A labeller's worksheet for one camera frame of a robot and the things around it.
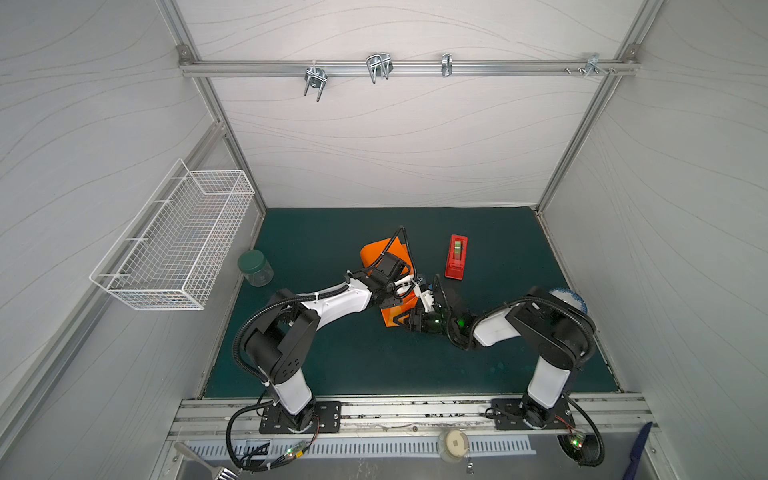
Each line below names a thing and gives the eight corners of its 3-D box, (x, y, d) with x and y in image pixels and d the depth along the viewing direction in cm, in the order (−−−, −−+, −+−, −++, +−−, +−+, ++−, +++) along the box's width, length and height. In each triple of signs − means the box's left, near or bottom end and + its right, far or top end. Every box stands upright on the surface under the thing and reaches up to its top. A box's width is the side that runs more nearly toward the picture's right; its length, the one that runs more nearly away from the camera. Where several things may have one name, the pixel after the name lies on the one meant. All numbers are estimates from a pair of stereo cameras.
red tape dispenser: (443, 276, 100) (446, 268, 96) (449, 242, 110) (452, 233, 106) (461, 280, 99) (464, 272, 95) (466, 246, 109) (469, 237, 105)
